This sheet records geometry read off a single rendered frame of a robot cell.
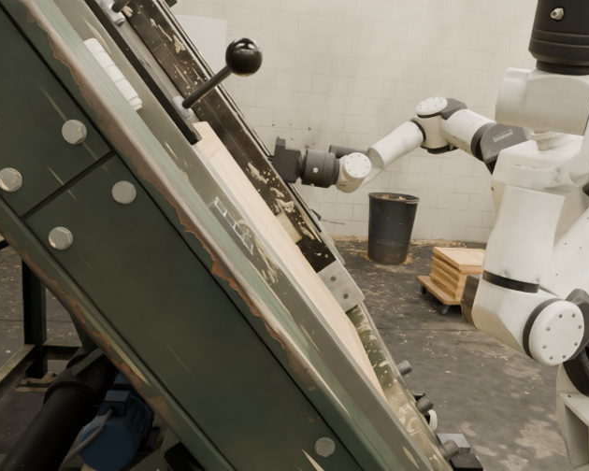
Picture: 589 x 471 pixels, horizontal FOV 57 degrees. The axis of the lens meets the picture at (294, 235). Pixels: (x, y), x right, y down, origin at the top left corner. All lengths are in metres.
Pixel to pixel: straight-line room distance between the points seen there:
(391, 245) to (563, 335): 4.65
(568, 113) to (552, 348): 0.26
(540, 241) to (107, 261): 0.47
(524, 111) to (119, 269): 0.48
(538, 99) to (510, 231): 0.15
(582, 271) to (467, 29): 5.98
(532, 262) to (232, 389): 0.39
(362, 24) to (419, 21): 0.64
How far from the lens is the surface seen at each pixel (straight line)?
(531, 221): 0.66
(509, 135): 1.19
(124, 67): 0.61
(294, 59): 6.07
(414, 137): 1.41
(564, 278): 0.73
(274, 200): 1.26
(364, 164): 1.31
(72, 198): 0.37
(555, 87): 0.66
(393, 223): 5.24
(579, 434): 1.31
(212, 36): 4.64
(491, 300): 0.68
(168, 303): 0.38
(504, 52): 6.81
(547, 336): 0.67
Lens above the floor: 1.36
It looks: 13 degrees down
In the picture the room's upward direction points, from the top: 5 degrees clockwise
